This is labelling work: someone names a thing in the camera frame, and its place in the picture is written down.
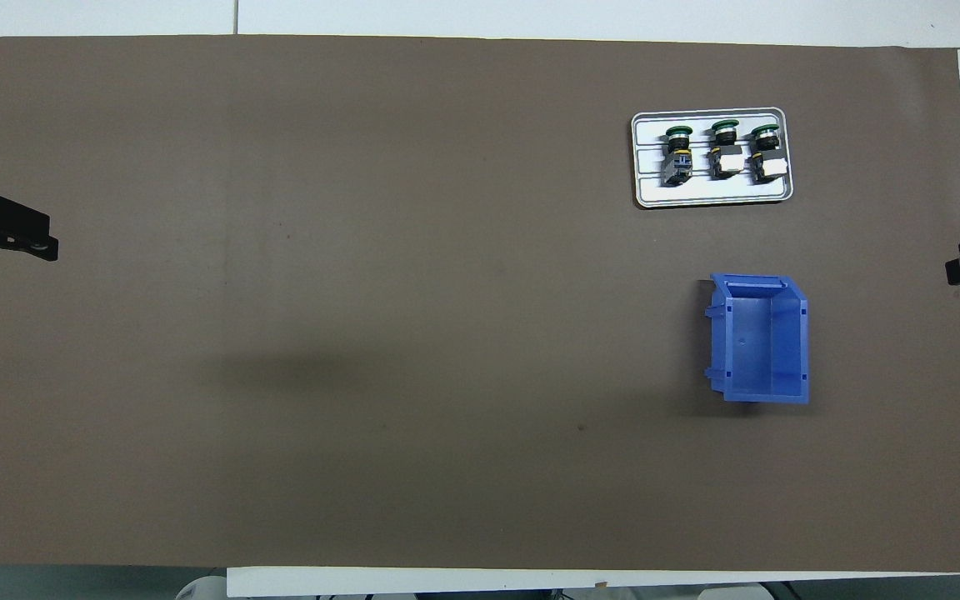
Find blue plastic storage bin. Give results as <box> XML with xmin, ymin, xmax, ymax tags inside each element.
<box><xmin>703</xmin><ymin>272</ymin><xmax>811</xmax><ymax>405</ymax></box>

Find brown table mat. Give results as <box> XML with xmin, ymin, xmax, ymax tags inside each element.
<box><xmin>0</xmin><ymin>35</ymin><xmax>960</xmax><ymax>574</ymax></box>

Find green mushroom push button switch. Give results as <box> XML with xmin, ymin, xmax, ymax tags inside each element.
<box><xmin>707</xmin><ymin>119</ymin><xmax>742</xmax><ymax>180</ymax></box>
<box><xmin>662</xmin><ymin>125</ymin><xmax>695</xmax><ymax>188</ymax></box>
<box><xmin>748</xmin><ymin>122</ymin><xmax>788</xmax><ymax>185</ymax></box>

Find silver metal tray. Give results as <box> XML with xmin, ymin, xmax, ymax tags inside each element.
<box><xmin>631</xmin><ymin>107</ymin><xmax>794</xmax><ymax>209</ymax></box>

